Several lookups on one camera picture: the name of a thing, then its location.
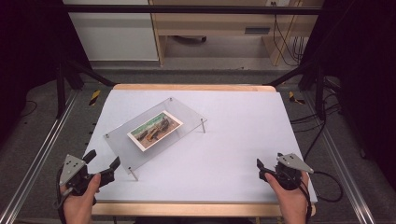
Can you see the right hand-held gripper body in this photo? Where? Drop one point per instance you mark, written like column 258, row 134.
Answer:
column 291, row 165

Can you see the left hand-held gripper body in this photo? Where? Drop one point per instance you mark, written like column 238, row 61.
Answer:
column 72, row 169

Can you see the painted boats picture card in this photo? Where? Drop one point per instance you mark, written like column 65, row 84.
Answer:
column 154, row 130

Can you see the clear acrylic picture frame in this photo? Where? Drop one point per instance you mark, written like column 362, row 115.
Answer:
column 183, row 112

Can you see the person's left hand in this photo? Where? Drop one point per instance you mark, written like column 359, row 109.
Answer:
column 79, row 208

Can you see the person's right hand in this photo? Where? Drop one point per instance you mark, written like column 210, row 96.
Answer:
column 292, row 205

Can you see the white board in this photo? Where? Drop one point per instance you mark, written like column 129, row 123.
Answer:
column 224, row 155

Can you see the black metal stand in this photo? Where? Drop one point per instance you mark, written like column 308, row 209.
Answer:
column 319, row 93
column 60, row 90

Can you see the wooden table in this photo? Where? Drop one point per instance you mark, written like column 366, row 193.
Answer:
column 193, row 87

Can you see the white cabinet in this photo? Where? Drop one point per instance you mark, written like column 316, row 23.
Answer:
column 115, row 37

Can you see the black curtain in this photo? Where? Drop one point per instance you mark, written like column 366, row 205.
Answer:
column 364, row 62
column 28, row 46

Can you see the grey desk label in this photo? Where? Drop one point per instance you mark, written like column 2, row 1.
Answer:
column 257, row 30

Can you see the light wooden desk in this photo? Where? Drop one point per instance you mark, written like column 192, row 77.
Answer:
column 214, row 21

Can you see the black horizontal bar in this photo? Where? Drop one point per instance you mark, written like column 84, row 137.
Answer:
column 186, row 9

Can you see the aluminium floor rail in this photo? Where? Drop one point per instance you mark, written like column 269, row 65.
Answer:
column 342, row 161
column 40, row 155

